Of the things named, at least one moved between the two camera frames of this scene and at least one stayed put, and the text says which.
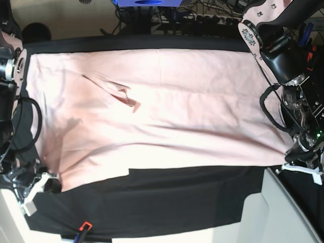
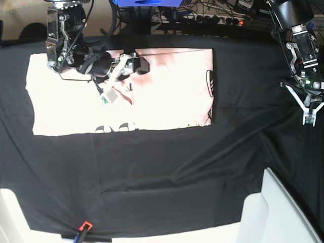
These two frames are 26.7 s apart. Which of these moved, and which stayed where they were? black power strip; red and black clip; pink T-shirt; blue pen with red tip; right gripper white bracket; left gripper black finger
Moved: pink T-shirt; right gripper white bracket; left gripper black finger
Stayed: black power strip; blue pen with red tip; red and black clip
